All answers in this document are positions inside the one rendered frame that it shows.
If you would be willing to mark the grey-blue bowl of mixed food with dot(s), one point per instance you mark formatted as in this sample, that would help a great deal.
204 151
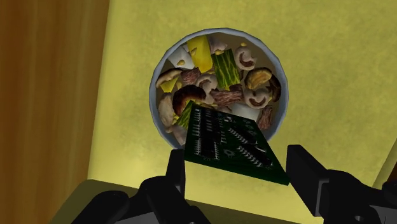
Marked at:
203 82

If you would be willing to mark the yellow table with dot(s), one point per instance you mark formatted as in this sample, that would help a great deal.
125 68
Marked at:
325 77

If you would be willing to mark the green circuit board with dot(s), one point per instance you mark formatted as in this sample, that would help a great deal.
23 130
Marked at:
229 145

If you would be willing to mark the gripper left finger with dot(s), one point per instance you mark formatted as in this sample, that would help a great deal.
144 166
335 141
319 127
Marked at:
156 192

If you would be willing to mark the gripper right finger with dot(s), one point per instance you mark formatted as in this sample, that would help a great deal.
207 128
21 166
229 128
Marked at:
338 195

